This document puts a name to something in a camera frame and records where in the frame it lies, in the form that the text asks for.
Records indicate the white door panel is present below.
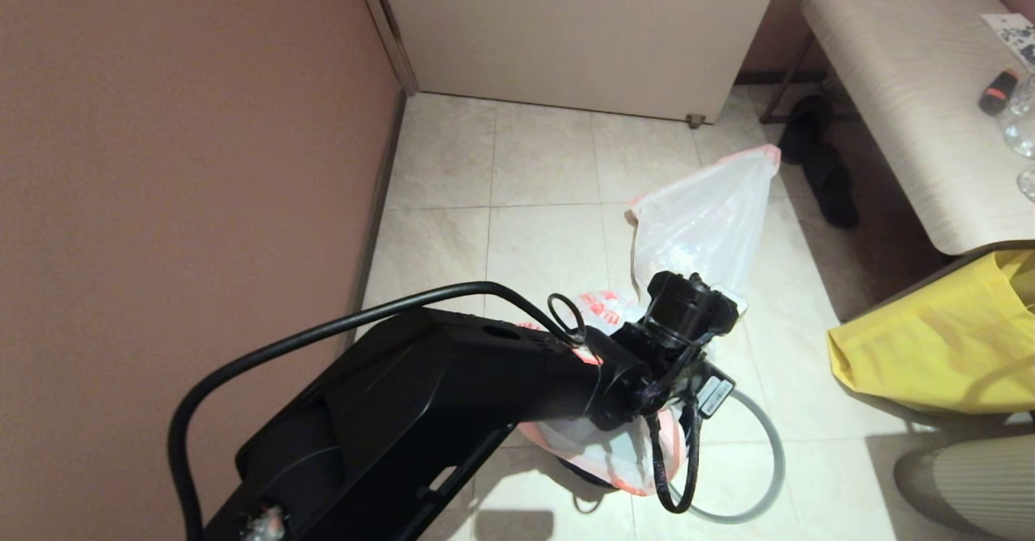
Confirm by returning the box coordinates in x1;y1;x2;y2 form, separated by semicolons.
352;0;790;125

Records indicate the yellow fabric bag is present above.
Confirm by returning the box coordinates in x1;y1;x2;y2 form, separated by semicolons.
826;250;1035;417

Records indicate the black remote with red button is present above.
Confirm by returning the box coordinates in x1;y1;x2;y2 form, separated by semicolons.
978;70;1021;119

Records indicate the beige wood-grain bench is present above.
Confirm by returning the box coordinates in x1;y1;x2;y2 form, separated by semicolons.
760;0;1035;257

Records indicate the grey bin rim ring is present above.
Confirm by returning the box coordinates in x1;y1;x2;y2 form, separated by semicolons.
670;387;786;524

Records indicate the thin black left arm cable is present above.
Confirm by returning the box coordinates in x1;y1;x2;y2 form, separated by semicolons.
167;281;587;541

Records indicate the black round trash bin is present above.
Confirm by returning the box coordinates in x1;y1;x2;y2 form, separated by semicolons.
558;452;619;492

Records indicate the white red-printed bag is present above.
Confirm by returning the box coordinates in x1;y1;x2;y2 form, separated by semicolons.
517;286;690;497

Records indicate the dark baseboard strip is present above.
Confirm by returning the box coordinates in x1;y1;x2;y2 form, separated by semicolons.
352;88;410;333

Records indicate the white trash bag with rubbish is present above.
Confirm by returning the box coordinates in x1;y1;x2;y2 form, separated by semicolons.
627;145;783;315

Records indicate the printed paper card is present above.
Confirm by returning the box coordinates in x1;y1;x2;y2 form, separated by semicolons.
979;14;1035;71

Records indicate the black slipper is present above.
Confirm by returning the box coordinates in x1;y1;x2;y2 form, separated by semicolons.
781;95;836;166
802;143;860;230

